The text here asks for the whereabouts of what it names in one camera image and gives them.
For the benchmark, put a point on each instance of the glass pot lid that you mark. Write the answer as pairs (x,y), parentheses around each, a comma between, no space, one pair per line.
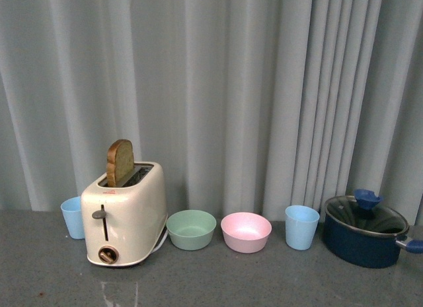
(363,213)

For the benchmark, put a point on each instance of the green bowl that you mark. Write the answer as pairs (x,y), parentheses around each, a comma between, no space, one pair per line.
(191,229)

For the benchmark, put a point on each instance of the brown bread slice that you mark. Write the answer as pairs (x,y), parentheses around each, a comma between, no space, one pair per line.
(120,161)

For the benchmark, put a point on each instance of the grey curtain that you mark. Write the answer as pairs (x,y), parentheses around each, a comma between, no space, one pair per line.
(248,105)

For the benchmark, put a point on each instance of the cream white toaster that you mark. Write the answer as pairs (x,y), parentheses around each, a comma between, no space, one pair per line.
(124,224)

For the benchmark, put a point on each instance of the pink bowl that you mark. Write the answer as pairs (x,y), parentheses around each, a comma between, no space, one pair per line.
(244,232)

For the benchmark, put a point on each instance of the light blue cup behind toaster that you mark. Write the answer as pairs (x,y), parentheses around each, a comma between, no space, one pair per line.
(71,211)

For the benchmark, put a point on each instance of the dark blue saucepan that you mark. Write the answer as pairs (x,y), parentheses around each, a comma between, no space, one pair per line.
(367,251)

